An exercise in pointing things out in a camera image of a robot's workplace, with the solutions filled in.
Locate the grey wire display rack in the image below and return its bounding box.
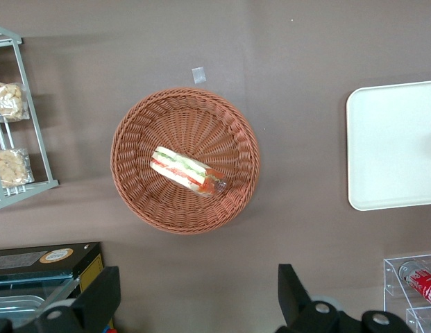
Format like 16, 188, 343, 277
0, 23, 60, 212

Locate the steel warmer pan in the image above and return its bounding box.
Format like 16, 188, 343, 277
0, 294, 42, 318

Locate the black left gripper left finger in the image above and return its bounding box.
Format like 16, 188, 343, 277
0, 266, 121, 333

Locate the black glass food warmer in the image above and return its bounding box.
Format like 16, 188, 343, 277
0, 241, 115, 333

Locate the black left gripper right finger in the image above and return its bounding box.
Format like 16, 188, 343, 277
276, 264, 414, 333

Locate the empty round brown wicker basket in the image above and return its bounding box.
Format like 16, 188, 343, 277
110, 87, 261, 236

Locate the clear acrylic bottle rack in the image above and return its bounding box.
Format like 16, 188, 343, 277
382, 254, 431, 333

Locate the red cola bottle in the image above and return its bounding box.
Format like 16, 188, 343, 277
398, 260, 431, 309

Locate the plastic-wrapped sandwich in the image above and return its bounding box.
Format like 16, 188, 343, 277
149, 145, 228, 198

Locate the clear bag of crackers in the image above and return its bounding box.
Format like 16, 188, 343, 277
0, 148, 35, 188
0, 81, 31, 122

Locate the small grey tape piece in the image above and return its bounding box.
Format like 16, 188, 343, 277
191, 67, 207, 85

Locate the cream plastic tray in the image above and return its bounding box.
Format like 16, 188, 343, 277
346, 80, 431, 212

